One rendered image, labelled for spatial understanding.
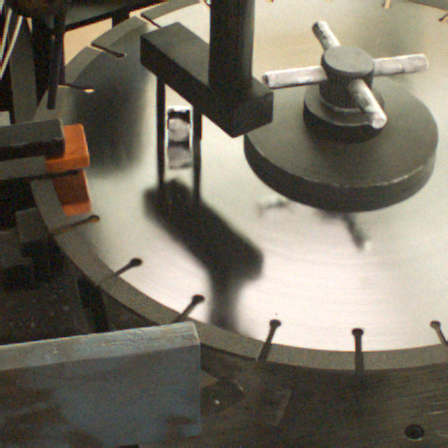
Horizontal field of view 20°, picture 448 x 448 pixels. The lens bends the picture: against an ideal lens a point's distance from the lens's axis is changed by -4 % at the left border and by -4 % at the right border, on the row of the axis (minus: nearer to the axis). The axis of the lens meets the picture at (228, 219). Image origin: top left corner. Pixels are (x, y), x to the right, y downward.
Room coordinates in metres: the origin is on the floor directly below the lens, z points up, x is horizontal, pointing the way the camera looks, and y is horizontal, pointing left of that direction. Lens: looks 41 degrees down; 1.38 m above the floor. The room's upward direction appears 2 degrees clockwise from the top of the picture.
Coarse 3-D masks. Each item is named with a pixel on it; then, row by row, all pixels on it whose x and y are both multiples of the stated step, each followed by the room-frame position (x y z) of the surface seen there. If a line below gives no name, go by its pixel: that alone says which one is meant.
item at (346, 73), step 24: (336, 48) 0.58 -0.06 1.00; (288, 72) 0.56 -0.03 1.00; (312, 72) 0.56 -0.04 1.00; (336, 72) 0.55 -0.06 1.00; (360, 72) 0.55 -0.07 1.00; (384, 72) 0.57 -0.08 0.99; (408, 72) 0.57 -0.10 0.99; (336, 96) 0.55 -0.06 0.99; (360, 96) 0.54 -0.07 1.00; (384, 120) 0.52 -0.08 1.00
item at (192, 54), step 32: (160, 32) 0.57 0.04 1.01; (192, 32) 0.57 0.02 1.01; (224, 32) 0.51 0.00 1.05; (160, 64) 0.55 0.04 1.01; (192, 64) 0.54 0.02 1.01; (224, 64) 0.51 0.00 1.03; (160, 96) 0.55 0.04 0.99; (192, 96) 0.53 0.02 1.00; (224, 96) 0.51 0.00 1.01; (256, 96) 0.51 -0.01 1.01; (160, 128) 0.55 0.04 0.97; (224, 128) 0.51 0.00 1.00; (256, 128) 0.51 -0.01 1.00
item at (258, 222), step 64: (256, 0) 0.71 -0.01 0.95; (320, 0) 0.72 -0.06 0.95; (384, 0) 0.72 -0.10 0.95; (128, 64) 0.63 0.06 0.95; (256, 64) 0.64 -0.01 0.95; (320, 64) 0.64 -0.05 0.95; (128, 128) 0.57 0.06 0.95; (192, 128) 0.57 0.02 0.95; (64, 192) 0.51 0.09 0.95; (128, 192) 0.51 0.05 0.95; (192, 192) 0.51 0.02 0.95; (256, 192) 0.51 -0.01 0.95; (128, 256) 0.46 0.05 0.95; (192, 256) 0.46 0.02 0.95; (256, 256) 0.47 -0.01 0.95; (320, 256) 0.47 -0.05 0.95; (384, 256) 0.47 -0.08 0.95; (256, 320) 0.42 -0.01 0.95; (320, 320) 0.42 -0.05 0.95; (384, 320) 0.42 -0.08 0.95
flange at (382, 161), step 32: (288, 96) 0.59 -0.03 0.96; (384, 96) 0.59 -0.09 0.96; (416, 96) 0.60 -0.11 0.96; (288, 128) 0.56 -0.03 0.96; (320, 128) 0.55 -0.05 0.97; (352, 128) 0.54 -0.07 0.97; (384, 128) 0.56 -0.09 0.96; (416, 128) 0.56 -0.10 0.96; (256, 160) 0.54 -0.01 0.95; (288, 160) 0.53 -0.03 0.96; (320, 160) 0.53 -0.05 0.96; (352, 160) 0.53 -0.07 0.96; (384, 160) 0.53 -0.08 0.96; (416, 160) 0.54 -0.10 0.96; (320, 192) 0.51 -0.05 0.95; (352, 192) 0.51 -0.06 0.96; (384, 192) 0.52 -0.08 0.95
